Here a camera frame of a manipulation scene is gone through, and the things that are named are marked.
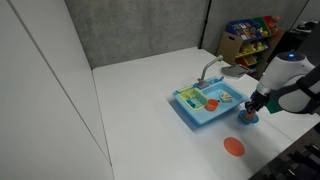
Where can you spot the blue toy sink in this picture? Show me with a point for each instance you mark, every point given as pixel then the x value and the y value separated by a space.
pixel 212 91

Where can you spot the wooden toy shelf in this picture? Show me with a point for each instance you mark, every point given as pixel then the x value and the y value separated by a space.
pixel 251 42

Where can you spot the small orange cup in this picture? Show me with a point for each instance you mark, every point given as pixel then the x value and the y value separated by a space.
pixel 250 116

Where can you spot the yellow-green dish rack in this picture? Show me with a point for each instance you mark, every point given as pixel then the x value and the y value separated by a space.
pixel 193 92

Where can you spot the blue dish in rack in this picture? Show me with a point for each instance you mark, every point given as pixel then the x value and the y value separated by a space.
pixel 191 102

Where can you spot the blue plate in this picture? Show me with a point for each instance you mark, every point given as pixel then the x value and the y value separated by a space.
pixel 241 118

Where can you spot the orange mug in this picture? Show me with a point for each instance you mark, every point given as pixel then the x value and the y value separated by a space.
pixel 211 104

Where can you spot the grey metal mounting plate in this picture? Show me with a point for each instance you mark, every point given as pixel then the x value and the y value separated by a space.
pixel 234 71

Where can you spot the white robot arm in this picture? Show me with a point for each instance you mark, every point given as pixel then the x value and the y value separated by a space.
pixel 290 83

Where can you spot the orange plate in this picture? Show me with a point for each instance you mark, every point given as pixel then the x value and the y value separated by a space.
pixel 234 146

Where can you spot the black tripod pole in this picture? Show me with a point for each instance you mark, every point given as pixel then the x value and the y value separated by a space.
pixel 205 22

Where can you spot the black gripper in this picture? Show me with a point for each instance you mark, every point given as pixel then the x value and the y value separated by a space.
pixel 256 102

